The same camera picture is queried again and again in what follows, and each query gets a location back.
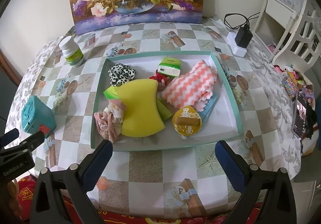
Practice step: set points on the black white spotted scrunchie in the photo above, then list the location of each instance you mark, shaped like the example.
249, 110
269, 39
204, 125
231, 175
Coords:
121, 74

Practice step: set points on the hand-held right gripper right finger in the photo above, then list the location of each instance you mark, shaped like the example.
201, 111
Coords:
230, 166

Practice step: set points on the person's left hand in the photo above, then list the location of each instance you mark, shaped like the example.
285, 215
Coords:
8, 201

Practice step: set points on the yellow round soap packet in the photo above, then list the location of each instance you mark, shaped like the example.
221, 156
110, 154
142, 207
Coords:
186, 126

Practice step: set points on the dark cloth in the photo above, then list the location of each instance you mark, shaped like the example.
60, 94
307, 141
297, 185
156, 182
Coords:
311, 121

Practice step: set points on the checked tablecloth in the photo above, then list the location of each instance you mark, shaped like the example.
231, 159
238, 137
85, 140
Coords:
145, 168

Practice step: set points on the yellow sponge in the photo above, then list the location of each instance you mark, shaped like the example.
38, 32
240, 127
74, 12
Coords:
138, 108

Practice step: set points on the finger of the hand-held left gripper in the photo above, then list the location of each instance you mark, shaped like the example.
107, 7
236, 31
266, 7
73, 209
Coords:
10, 135
32, 141

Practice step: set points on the pink white wavy cloth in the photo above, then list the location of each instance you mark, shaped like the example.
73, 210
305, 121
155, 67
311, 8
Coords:
190, 83

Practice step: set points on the black charger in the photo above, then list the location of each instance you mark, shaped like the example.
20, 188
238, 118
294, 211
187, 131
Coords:
243, 37

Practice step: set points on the pink lace scrunchie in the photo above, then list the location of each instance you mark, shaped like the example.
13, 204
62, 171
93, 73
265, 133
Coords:
107, 123

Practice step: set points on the teal shallow tray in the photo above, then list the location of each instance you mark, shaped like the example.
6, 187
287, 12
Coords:
225, 123

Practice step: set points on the white chair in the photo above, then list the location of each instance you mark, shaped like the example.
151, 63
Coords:
275, 5

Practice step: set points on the white bottle green label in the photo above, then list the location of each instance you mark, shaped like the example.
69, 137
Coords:
72, 55

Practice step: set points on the teal cube toy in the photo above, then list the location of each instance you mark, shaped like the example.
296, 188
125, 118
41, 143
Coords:
36, 116

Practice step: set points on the green sponge piece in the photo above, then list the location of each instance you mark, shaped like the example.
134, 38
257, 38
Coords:
170, 69

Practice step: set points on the red printed blanket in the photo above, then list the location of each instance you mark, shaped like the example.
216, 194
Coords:
160, 221

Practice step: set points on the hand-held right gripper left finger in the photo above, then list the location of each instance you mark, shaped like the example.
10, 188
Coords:
100, 161

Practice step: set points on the lime yellow cloth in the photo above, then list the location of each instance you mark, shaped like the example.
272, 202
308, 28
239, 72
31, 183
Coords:
165, 111

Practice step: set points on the blue face mask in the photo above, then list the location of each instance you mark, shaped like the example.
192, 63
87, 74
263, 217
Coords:
209, 108

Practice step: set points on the black phone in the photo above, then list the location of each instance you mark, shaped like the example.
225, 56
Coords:
299, 118

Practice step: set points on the white power strip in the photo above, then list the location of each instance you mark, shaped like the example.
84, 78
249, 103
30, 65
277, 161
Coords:
238, 50

